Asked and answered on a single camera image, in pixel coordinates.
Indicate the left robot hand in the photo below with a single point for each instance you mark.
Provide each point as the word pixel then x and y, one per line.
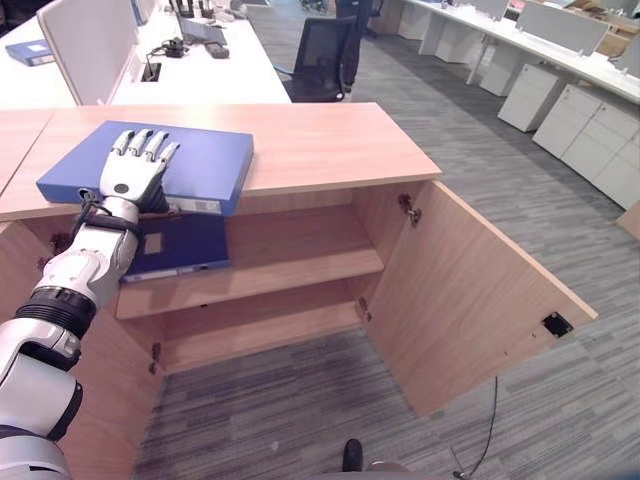
pixel 125 175

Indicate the blue folder with barcode label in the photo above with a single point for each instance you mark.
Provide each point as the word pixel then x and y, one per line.
pixel 210 160

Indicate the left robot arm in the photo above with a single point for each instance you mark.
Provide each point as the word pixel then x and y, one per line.
pixel 85 270

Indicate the dark blue folder square label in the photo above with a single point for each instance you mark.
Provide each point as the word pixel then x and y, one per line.
pixel 195 245

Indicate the white office desk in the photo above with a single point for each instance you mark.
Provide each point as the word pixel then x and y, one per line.
pixel 210 75

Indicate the blue folder white label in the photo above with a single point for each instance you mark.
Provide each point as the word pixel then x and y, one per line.
pixel 29 51

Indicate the metal cabinet door hinge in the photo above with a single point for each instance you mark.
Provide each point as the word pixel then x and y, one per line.
pixel 155 357
pixel 364 309
pixel 411 211

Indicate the wooden cabinet shelf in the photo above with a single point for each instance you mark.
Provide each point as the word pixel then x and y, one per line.
pixel 280 280

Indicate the wooden office cabinet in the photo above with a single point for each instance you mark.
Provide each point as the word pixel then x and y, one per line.
pixel 320 145

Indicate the black office chair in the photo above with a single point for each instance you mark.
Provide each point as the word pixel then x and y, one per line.
pixel 320 55

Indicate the wooden cabinet door with lock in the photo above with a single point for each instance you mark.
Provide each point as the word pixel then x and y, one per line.
pixel 460 295

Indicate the white desk partition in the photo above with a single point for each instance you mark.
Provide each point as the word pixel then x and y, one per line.
pixel 95 45

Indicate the black flat device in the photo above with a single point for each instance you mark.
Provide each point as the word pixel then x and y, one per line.
pixel 216 50

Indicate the grey laptop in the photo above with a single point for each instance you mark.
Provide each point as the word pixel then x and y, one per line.
pixel 200 30

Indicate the dark robot foot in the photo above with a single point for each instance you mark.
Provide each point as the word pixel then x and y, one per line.
pixel 352 454

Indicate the grey robot body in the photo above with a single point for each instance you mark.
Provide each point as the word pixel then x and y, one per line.
pixel 380 472

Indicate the long white desk row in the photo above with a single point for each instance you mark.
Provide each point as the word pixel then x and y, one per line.
pixel 540 45

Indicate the black door lock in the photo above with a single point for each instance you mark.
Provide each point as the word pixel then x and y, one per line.
pixel 557 325

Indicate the grey desk partition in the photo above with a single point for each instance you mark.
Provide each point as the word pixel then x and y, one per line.
pixel 560 25

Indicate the cardboard boxes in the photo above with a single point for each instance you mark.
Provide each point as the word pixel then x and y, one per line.
pixel 620 30

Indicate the white drawer pedestal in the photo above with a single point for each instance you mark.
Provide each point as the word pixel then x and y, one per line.
pixel 567 120
pixel 500 72
pixel 607 155
pixel 527 97

